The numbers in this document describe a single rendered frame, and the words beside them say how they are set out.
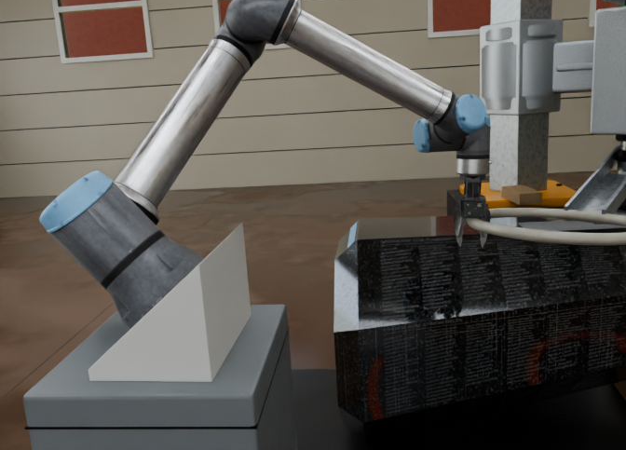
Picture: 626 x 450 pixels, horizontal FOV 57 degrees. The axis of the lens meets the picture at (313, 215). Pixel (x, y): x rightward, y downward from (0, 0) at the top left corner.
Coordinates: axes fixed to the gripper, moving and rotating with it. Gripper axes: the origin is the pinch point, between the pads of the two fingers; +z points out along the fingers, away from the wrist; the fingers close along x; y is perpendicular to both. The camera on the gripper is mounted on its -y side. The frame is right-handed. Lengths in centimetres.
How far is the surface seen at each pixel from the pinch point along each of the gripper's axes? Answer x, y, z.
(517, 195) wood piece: 21, -89, -1
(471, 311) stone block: 0.9, -10.0, 24.7
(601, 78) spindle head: 43, -49, -47
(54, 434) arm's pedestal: -70, 94, 14
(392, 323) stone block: -23.3, -3.2, 27.7
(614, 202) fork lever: 42.7, -21.8, -8.7
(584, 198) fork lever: 36.5, -33.0, -8.1
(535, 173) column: 31, -117, -7
